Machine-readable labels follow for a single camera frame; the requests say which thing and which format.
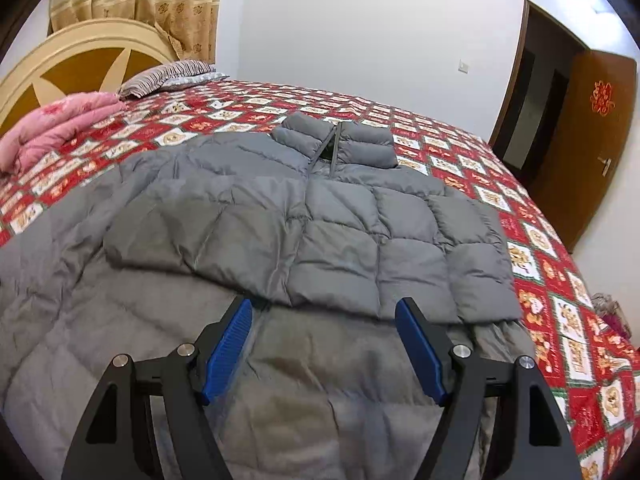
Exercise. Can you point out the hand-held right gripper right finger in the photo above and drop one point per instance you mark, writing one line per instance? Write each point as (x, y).
(417, 350)

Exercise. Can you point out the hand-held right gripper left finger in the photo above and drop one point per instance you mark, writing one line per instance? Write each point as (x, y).
(230, 350)

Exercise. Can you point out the grey puffer jacket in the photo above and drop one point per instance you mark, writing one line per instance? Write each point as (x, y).
(300, 220)

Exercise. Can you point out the red bear-print bed sheet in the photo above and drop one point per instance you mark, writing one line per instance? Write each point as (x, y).
(550, 280)

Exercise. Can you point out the crumpled patterned cloth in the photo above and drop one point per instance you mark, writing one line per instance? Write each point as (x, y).
(607, 312)

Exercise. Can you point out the brown wooden door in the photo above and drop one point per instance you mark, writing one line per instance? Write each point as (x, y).
(585, 170)

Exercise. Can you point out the striped pillow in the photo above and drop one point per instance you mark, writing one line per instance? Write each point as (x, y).
(165, 75)

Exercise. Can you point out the pink quilt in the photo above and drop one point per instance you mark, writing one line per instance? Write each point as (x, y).
(45, 130)

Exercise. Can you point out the red paper door decoration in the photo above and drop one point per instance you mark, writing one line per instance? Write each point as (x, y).
(603, 97)

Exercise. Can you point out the cream and brown headboard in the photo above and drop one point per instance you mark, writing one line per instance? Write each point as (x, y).
(75, 65)

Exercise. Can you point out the beige patterned curtain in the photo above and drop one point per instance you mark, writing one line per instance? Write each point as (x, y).
(150, 0)

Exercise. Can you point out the dark wooden door frame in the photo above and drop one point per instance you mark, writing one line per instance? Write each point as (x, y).
(507, 95)

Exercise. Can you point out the white wall switch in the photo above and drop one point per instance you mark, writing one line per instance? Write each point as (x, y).
(465, 66)

